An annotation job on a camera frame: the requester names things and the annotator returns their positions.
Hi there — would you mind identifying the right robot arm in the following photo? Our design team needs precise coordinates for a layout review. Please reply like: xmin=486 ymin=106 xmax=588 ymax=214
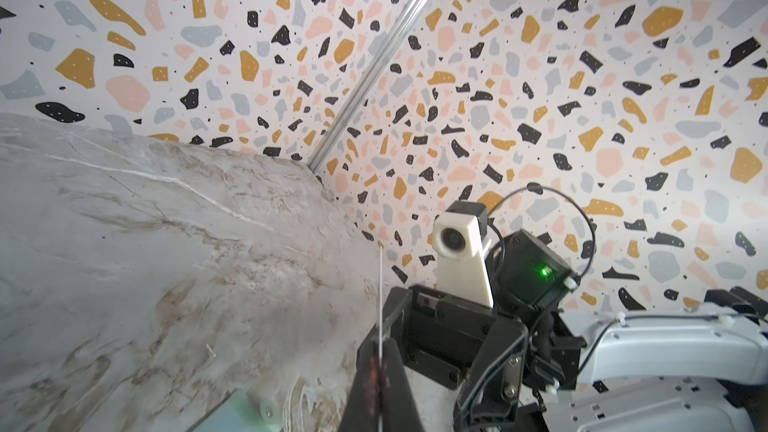
xmin=340 ymin=214 xmax=767 ymax=431

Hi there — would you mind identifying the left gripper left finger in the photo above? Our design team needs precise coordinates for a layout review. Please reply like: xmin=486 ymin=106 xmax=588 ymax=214
xmin=338 ymin=341 xmax=380 ymax=432

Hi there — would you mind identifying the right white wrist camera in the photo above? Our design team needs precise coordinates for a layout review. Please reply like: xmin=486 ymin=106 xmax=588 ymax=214
xmin=432 ymin=201 xmax=494 ymax=308

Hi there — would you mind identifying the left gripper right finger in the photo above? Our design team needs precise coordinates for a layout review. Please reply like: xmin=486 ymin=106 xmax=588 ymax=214
xmin=382 ymin=338 xmax=424 ymax=432

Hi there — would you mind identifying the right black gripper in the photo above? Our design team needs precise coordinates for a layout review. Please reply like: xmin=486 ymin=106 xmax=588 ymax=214
xmin=356 ymin=285 xmax=585 ymax=431

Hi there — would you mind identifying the right thin black cable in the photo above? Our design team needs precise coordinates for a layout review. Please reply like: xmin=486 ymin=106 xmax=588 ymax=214
xmin=485 ymin=182 xmax=598 ymax=373

